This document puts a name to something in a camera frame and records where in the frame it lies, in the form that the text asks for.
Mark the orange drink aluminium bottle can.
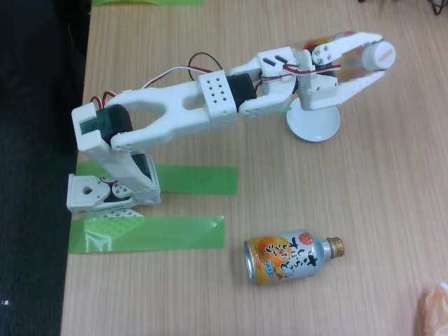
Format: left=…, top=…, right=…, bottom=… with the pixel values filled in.
left=244, top=229, right=346, bottom=286

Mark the orange translucent plastic bag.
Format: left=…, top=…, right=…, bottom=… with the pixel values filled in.
left=416, top=281, right=448, bottom=336

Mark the green tape at table edge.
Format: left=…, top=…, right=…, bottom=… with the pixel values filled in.
left=91, top=0, right=204, bottom=7

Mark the long green tape strip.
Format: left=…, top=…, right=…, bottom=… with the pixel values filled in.
left=68, top=216, right=225, bottom=253

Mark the short green tape strip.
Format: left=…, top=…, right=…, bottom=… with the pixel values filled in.
left=76, top=160, right=239, bottom=197

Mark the small white round plate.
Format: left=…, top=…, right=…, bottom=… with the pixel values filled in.
left=286, top=101, right=341, bottom=143

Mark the clear plastic bottle orange label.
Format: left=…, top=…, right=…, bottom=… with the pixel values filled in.
left=297, top=31, right=397, bottom=85

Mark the black cable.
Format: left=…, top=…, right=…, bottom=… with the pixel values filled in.
left=425, top=0, right=448, bottom=17

